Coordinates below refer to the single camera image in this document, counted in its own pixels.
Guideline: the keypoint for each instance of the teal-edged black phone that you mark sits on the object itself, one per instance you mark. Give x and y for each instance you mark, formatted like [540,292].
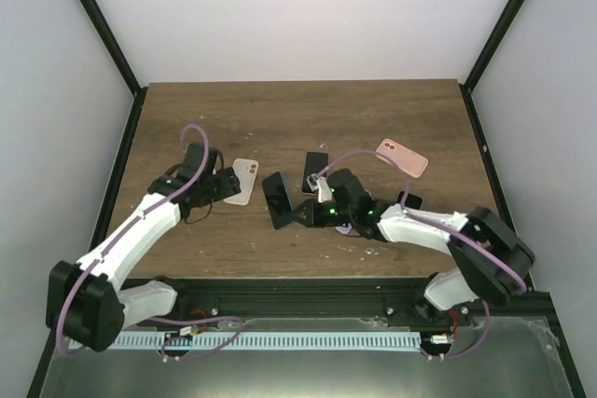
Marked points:
[274,186]

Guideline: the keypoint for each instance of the metal sheet plate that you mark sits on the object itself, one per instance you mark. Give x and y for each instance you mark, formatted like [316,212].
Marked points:
[504,357]

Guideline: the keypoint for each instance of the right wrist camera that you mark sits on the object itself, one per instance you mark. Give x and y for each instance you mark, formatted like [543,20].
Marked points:
[319,186]

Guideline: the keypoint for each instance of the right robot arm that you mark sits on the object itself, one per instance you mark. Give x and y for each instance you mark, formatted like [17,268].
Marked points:
[491,261]

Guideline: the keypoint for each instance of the light blue slotted cable duct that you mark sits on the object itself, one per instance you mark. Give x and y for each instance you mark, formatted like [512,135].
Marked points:
[378,341]

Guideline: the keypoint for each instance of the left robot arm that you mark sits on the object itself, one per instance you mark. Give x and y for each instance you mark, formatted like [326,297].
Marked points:
[87,300]

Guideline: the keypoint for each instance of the lavender phone case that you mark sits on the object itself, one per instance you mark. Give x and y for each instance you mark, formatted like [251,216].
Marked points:
[345,229]

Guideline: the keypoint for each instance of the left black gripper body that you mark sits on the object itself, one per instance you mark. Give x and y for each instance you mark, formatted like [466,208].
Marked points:
[213,194]

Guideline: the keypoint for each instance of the beige phone case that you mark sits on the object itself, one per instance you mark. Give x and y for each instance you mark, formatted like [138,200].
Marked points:
[246,171]

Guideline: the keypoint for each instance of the pink phone case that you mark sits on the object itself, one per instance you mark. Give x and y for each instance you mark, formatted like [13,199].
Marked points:
[410,162]

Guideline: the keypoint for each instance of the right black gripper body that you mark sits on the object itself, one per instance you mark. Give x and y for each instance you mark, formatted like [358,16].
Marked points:
[322,220]

